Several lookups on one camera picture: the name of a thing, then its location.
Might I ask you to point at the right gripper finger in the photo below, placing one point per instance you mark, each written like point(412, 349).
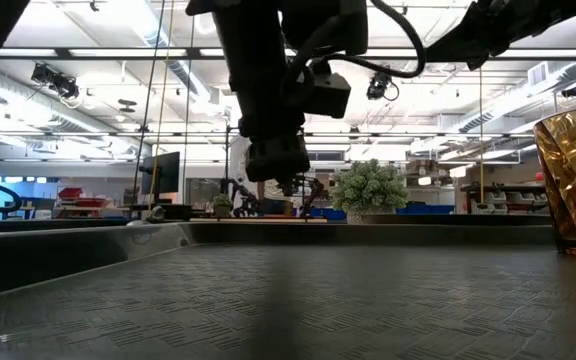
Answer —
point(465, 32)
point(475, 55)

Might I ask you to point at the black background robot arm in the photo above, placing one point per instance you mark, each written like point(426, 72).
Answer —
point(245, 200)
point(313, 192)

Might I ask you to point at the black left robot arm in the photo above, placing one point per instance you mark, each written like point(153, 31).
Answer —
point(253, 50)

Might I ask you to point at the black plastic tray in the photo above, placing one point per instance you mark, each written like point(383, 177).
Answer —
point(288, 300)

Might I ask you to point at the small green potted plant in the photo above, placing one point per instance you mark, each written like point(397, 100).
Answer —
point(221, 202)

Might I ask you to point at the blue storage bin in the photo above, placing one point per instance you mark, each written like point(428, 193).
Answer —
point(425, 209)
point(328, 214)

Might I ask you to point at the green artificial potted plant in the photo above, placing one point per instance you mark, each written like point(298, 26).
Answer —
point(368, 190)

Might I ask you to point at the black computer monitor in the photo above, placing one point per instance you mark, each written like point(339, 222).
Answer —
point(163, 172)

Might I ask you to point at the red storage bins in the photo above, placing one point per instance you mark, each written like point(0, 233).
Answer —
point(75, 195)

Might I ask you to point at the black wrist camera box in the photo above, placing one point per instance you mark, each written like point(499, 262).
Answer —
point(330, 95)

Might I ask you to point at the black rig camera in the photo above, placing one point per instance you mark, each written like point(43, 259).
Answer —
point(55, 80)

